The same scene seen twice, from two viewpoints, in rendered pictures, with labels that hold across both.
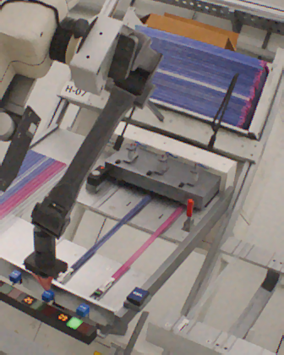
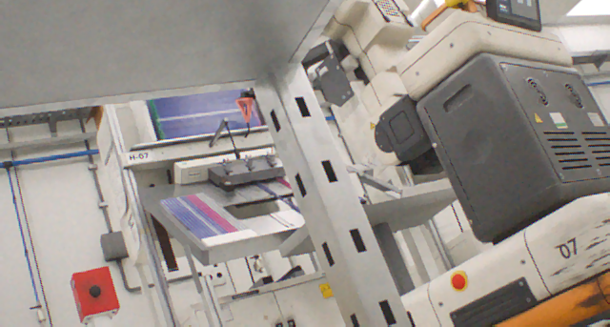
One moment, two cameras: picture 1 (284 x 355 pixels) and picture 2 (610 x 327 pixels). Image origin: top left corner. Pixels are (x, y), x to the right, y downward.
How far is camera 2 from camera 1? 2.26 m
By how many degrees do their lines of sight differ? 56
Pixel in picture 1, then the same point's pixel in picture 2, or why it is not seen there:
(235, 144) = (262, 138)
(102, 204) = (249, 196)
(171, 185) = (268, 169)
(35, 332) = (277, 305)
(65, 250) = (287, 215)
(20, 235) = (257, 224)
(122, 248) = not seen: outside the picture
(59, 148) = (169, 194)
